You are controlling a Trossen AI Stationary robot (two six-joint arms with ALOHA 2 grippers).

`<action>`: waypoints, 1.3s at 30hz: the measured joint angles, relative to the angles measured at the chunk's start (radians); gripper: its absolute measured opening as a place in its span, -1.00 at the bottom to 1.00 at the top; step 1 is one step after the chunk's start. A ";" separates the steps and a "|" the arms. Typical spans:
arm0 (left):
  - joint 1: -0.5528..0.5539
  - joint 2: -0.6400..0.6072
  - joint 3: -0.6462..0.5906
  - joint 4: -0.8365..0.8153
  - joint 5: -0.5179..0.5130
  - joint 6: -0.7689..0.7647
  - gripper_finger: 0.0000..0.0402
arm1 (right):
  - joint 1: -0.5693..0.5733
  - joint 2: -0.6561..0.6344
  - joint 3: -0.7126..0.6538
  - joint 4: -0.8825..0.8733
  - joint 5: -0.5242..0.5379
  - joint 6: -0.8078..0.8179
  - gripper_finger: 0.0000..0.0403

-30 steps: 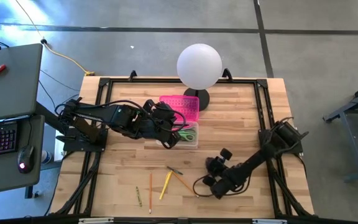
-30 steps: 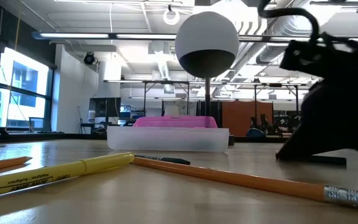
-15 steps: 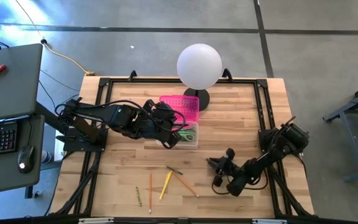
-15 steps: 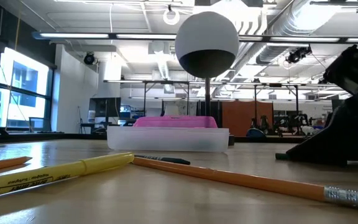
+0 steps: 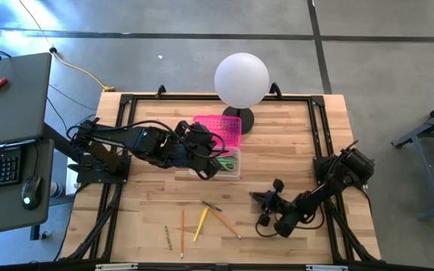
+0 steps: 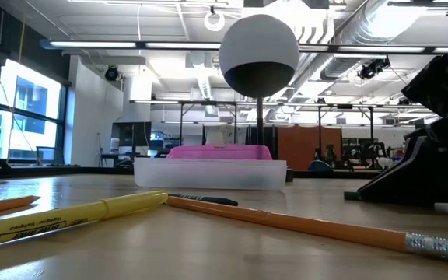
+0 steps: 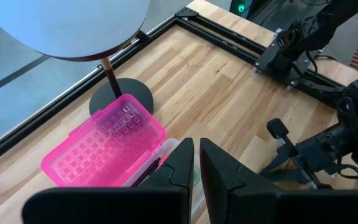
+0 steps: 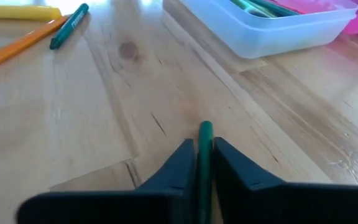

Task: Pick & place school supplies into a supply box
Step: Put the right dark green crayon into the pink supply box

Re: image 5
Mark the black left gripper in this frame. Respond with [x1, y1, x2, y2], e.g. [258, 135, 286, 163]
[166, 120, 225, 181]

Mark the grey desk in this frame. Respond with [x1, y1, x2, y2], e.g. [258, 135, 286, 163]
[0, 139, 54, 238]

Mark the grey laptop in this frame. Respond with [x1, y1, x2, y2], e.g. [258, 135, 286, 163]
[0, 52, 53, 148]

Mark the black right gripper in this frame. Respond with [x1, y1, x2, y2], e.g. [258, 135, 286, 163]
[249, 178, 297, 227]

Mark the yellow floor cable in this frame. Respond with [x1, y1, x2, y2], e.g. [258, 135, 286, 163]
[17, 0, 116, 93]

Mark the orange pencil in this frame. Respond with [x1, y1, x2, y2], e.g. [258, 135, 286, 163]
[180, 209, 185, 259]
[206, 206, 243, 240]

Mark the dark pen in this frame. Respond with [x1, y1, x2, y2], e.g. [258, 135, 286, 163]
[200, 200, 223, 212]

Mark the clear supply box pink lid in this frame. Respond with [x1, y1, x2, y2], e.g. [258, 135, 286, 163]
[188, 114, 243, 180]

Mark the black computer mouse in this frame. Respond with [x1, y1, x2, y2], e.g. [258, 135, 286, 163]
[20, 175, 43, 211]

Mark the grey metal cart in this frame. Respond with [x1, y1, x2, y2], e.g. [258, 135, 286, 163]
[391, 94, 434, 221]

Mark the black floor cable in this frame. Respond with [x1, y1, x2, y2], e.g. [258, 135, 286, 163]
[45, 84, 97, 131]

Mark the yellow highlighter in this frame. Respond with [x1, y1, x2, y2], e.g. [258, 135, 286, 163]
[192, 206, 210, 243]

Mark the white globe lamp black base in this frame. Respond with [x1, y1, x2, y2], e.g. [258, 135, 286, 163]
[214, 52, 270, 136]

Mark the white bracket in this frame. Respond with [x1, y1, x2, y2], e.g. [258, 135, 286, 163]
[306, 263, 349, 271]
[95, 263, 139, 271]

